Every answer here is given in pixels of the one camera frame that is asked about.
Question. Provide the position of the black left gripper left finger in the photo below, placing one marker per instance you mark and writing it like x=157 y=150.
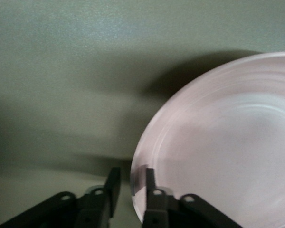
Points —
x=97 y=209

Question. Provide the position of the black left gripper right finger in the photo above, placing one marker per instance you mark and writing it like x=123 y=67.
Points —
x=156 y=209

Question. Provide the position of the pink plate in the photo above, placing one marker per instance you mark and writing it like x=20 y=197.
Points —
x=216 y=142

